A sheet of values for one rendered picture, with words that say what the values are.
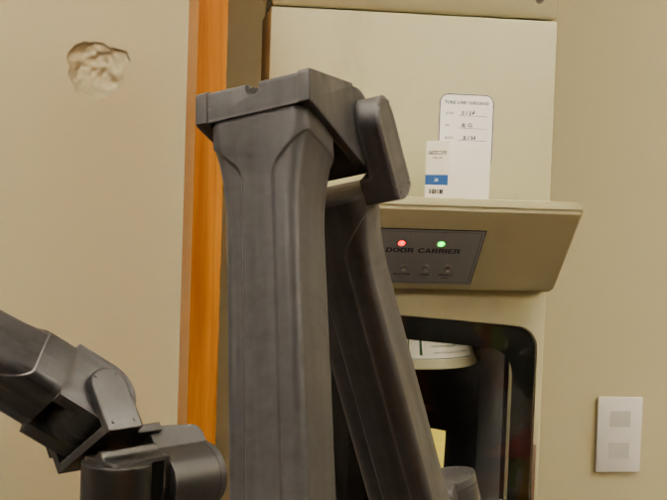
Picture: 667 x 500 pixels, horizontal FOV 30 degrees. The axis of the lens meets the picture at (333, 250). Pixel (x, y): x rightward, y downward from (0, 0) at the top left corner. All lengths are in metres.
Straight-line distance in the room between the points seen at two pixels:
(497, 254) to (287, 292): 0.66
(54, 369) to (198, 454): 0.15
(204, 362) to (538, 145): 0.45
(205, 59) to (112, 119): 0.53
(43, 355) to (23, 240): 0.78
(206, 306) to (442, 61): 0.38
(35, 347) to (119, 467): 0.12
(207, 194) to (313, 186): 0.53
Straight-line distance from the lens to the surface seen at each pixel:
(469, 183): 1.31
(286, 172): 0.72
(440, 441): 1.26
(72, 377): 1.03
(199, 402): 1.28
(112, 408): 1.03
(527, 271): 1.36
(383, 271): 0.86
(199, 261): 1.26
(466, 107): 1.39
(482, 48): 1.40
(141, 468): 1.02
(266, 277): 0.70
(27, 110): 1.79
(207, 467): 1.07
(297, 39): 1.36
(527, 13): 1.42
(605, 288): 1.90
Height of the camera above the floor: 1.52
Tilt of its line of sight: 3 degrees down
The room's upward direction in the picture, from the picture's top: 2 degrees clockwise
